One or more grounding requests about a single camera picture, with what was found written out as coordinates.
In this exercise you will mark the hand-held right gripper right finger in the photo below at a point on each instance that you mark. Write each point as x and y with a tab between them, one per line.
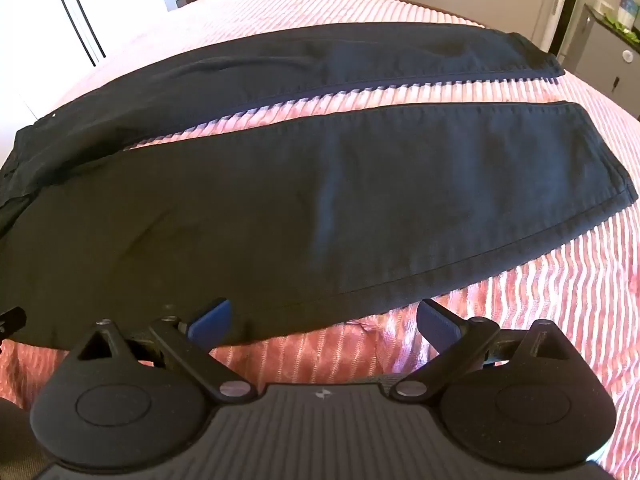
438	322

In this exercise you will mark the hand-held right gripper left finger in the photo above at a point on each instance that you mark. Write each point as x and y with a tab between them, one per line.
212	316

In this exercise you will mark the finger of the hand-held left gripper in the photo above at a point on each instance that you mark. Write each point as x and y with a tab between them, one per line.
12	321

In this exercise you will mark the black pants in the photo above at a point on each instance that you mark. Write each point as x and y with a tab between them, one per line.
280	210

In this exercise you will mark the pink ribbed blanket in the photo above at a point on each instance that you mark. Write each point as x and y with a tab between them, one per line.
525	360

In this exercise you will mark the white wardrobe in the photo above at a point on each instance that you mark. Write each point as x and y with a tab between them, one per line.
45	35

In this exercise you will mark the grey cabinet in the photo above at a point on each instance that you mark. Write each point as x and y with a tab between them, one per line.
600	55

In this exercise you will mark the blue box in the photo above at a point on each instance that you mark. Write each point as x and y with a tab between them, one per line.
629	10

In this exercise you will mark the white door frame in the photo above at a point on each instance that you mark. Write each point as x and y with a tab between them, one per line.
562	5

